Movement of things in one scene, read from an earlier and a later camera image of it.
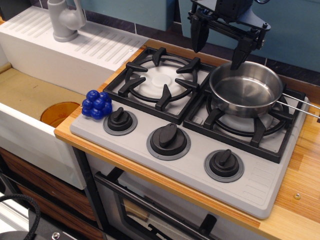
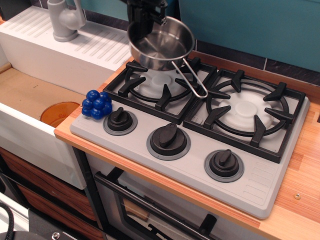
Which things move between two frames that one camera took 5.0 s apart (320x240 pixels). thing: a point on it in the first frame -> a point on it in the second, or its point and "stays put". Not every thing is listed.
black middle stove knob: [169, 142] stays put
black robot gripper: [231, 16] -> [142, 10]
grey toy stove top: [164, 121] stays put
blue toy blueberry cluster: [97, 105] stays put
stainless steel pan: [251, 90] -> [167, 47]
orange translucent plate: [54, 114] stays put
